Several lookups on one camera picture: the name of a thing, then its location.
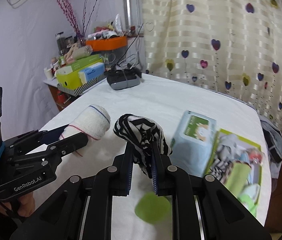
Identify black white striped sock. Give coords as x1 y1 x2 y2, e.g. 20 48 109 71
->
209 158 233 184
113 114 172 179

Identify green patterned baby sock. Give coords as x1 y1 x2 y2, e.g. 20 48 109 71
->
224 161 251 197

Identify cream red-striped towel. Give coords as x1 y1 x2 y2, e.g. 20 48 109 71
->
59 105 111 157

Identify bright green cloth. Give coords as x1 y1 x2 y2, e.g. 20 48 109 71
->
238 184 260 217

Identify person left hand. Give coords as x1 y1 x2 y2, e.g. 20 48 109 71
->
0 192 36 218

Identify green round lid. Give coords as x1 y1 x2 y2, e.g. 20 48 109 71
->
134 192 171 224

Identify green-edged white box tray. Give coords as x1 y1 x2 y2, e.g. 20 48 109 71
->
206 129 265 216

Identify blue wet wipes pack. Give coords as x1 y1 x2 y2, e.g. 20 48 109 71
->
170 111 216 177

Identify striped black white tray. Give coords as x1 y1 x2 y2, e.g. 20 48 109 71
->
57 74 106 96

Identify white paper cup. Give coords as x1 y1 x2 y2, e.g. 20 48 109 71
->
44 68 54 80

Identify yellow-green cardboard box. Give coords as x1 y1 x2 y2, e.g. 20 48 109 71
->
56 64 102 90

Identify green flat box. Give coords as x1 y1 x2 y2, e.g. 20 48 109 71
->
56 54 103 75

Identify dark grey bag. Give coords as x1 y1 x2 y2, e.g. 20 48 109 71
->
259 115 282 163

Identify beige rolled cloth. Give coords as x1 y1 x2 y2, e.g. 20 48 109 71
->
64 43 93 64

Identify dark glass jar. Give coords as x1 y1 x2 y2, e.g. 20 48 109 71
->
55 32 67 55

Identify black grey VR headset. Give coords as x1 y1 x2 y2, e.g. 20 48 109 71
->
106 67 142 90

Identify orange storage tray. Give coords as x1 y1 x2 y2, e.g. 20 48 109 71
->
86 36 127 51

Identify pink dried branches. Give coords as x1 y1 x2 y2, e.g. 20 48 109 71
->
56 0 101 41

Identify heart patterned cream curtain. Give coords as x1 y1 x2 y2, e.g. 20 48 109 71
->
142 0 282 133

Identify black power cable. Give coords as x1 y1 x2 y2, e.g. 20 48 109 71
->
111 22 144 71

